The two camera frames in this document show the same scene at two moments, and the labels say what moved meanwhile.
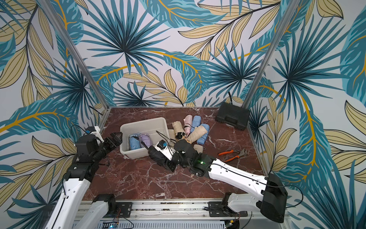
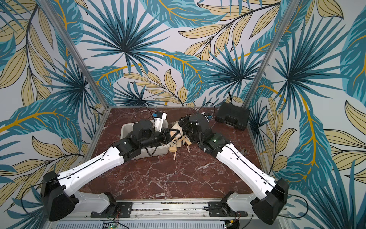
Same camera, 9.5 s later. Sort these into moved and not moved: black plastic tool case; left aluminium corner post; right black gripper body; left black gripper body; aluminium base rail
Moved: left black gripper body; right black gripper body
Not moved: left aluminium corner post; black plastic tool case; aluminium base rail
